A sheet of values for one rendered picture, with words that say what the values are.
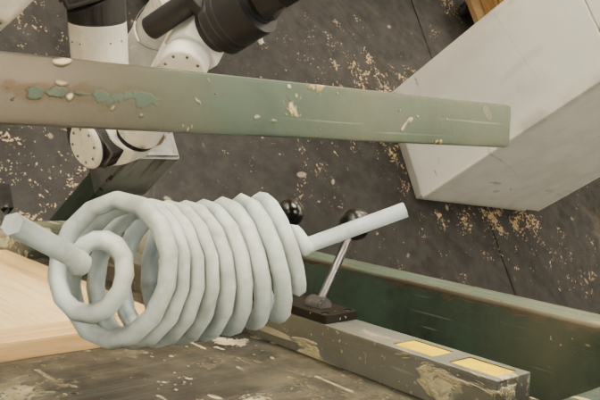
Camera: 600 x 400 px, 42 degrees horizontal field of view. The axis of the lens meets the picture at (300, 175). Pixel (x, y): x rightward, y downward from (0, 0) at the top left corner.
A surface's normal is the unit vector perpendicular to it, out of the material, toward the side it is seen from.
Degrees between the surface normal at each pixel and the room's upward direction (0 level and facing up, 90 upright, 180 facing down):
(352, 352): 90
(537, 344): 90
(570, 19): 90
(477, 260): 0
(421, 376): 90
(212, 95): 32
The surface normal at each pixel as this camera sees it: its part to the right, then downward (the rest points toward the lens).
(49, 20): 0.58, -0.47
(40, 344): 0.65, 0.07
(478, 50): -0.79, -0.10
